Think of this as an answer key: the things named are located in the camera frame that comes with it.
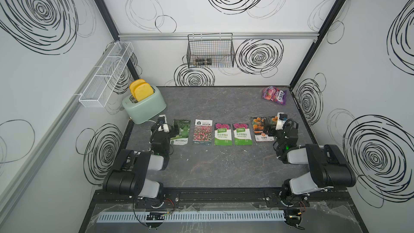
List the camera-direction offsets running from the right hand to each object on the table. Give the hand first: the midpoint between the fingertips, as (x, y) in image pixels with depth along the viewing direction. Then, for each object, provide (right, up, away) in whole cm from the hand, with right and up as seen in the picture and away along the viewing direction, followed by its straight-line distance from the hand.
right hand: (276, 119), depth 90 cm
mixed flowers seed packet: (-42, -8, +6) cm, 43 cm away
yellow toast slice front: (-76, +17, +1) cm, 78 cm away
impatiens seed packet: (-30, -9, +4) cm, 31 cm away
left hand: (-62, 0, -2) cm, 62 cm away
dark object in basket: (-42, +33, -2) cm, 53 cm away
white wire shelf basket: (-88, +17, -17) cm, 91 cm away
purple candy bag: (+8, +16, +22) cm, 28 cm away
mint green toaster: (-75, +6, +1) cm, 75 cm away
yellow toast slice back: (-81, +20, +1) cm, 84 cm away
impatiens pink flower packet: (-18, -9, +5) cm, 21 cm away
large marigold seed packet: (-8, -3, +9) cm, 12 cm away
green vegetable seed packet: (-53, -9, +6) cm, 54 cm away
